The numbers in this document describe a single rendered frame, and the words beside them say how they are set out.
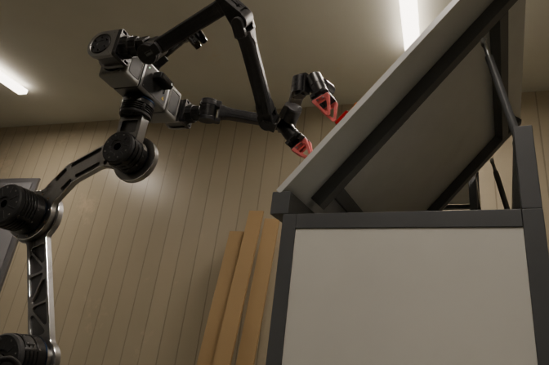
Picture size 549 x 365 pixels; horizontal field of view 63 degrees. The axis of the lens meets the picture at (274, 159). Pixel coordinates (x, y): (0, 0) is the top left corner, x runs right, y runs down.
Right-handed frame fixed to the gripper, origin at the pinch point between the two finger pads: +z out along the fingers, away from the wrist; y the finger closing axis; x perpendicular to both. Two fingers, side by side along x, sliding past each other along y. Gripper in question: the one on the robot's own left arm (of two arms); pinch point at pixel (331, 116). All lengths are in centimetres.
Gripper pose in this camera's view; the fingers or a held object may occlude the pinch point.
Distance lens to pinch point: 163.1
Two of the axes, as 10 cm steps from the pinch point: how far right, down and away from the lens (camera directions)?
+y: 4.9, 3.3, 8.0
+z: 2.7, 8.2, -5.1
